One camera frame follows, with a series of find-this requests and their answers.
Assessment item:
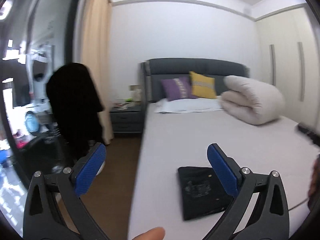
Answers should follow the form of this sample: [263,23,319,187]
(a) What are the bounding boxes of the black cable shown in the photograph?
[288,197,311,212]

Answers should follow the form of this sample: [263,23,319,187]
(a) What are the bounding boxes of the person's left thumb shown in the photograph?
[133,227,165,240]

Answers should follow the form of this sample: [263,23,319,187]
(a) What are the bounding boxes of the black denim pants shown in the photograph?
[177,166,233,221]

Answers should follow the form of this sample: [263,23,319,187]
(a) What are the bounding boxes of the cream wardrobe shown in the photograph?
[256,7,319,128]

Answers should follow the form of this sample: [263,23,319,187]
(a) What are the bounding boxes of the person's right hand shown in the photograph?
[308,155,319,210]

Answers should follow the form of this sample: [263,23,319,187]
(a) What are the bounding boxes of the grey bedside table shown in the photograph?
[110,105,144,134]

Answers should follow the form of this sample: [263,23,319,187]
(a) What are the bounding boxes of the purple cushion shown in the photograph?
[161,76,197,101]

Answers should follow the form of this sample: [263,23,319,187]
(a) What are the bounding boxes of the white paper bag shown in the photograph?
[132,88,142,105]

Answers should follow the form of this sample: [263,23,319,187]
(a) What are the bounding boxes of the rolled beige duvet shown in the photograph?
[220,75,285,126]

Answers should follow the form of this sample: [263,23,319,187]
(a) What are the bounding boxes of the beige curtain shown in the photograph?
[81,0,113,144]

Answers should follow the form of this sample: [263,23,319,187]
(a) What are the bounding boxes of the dark grey padded headboard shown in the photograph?
[140,58,249,103]

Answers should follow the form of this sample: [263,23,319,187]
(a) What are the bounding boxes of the white wire basket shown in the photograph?
[113,98,136,110]

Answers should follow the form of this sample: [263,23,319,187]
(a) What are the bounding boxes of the white pillow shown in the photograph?
[155,98,222,114]

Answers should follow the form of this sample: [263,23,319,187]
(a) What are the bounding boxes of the black garment on rack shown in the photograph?
[46,62,105,166]

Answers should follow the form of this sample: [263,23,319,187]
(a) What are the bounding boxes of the bed with white sheet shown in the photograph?
[128,103,319,239]

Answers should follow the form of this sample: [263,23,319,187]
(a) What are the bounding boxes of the yellow cushion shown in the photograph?
[189,72,217,99]

